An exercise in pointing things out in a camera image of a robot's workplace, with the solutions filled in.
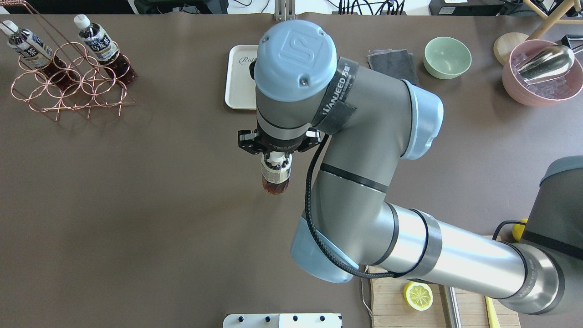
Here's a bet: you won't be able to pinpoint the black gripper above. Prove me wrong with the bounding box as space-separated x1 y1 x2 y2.
237 129 322 155

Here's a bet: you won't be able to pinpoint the tea bottle white cap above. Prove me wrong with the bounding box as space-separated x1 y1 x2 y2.
261 151 293 195

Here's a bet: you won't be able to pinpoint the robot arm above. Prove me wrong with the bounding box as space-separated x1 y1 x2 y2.
239 20 582 315

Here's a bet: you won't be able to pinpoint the cream serving tray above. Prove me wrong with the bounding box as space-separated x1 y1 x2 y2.
224 44 258 110

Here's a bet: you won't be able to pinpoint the grey folded cloth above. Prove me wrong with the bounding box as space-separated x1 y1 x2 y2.
367 49 419 85

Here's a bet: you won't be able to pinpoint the green bowl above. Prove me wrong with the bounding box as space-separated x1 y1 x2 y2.
423 36 472 80

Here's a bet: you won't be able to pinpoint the wooden cutting board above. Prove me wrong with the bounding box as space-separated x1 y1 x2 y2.
361 235 522 328

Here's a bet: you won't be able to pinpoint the lemon half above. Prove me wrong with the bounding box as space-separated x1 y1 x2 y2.
403 282 433 311

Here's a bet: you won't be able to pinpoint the steel muddler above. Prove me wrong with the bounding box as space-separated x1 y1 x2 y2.
439 285 462 328

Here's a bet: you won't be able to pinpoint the wooden mug tree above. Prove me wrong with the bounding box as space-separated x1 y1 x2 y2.
493 0 582 65

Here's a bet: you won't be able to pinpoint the yellow lemon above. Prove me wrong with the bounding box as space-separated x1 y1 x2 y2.
511 218 528 242

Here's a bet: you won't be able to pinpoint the yellow plastic knife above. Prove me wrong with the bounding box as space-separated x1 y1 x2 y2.
484 296 501 328

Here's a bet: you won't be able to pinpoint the clear ice cubes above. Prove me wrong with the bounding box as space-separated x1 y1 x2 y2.
513 56 575 99

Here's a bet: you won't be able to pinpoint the steel ice scoop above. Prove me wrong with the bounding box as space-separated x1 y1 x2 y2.
517 44 575 85

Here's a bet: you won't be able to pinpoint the pink bowl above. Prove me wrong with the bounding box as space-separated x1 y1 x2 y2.
502 40 583 107

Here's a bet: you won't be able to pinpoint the aluminium frame post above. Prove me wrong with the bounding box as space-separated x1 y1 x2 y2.
274 0 297 21

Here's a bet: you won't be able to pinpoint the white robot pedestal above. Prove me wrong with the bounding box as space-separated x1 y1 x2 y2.
222 312 344 328

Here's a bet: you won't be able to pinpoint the copper wire bottle rack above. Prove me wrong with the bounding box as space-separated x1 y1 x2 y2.
1 0 137 122

